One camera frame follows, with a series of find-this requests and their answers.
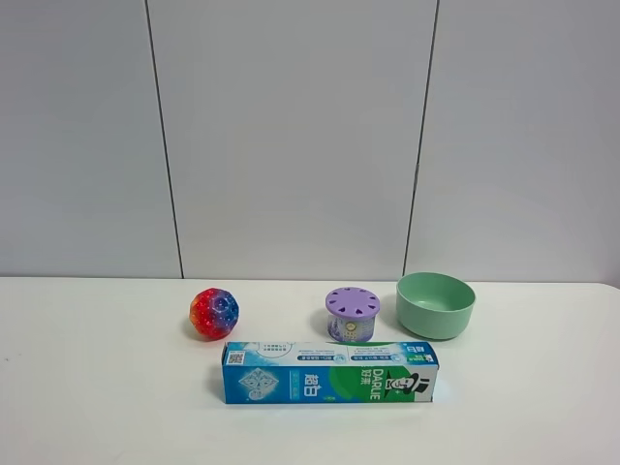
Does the multicolour dimpled ball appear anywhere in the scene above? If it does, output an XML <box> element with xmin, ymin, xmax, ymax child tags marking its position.
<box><xmin>189</xmin><ymin>288</ymin><xmax>239</xmax><ymax>340</ymax></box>

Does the purple lid air freshener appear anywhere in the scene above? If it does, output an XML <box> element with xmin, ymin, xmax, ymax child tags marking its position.
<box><xmin>325</xmin><ymin>286</ymin><xmax>381</xmax><ymax>343</ymax></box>

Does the green plastic bowl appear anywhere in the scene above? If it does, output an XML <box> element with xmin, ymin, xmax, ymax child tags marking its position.
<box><xmin>395</xmin><ymin>272</ymin><xmax>476</xmax><ymax>340</ymax></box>

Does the Darlie toothpaste box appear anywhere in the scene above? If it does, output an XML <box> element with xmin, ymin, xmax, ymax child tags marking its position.
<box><xmin>221</xmin><ymin>342</ymin><xmax>440</xmax><ymax>404</ymax></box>

